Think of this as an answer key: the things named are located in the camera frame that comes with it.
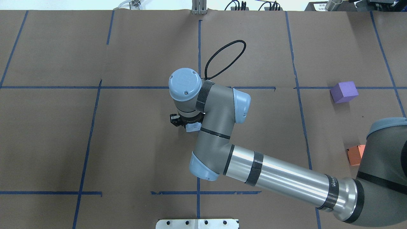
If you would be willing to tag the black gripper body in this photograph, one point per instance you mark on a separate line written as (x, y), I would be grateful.
(174, 120)

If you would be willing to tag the light blue foam block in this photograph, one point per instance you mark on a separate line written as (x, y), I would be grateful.
(193, 127)

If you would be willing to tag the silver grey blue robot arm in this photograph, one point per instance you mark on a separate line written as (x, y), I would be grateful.
(345, 160)

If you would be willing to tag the purple foam block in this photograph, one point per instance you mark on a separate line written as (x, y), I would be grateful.
(344, 92)

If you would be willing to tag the orange foam block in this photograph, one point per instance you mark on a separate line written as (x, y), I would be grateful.
(355, 154)

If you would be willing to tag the steel cup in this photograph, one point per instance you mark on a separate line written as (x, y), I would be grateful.
(333, 5)

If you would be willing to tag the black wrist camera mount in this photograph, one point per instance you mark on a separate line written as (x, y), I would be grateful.
(175, 120)

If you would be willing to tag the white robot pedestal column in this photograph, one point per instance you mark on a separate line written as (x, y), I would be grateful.
(198, 224)

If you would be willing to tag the aluminium frame post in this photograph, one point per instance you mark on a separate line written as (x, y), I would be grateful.
(199, 7)

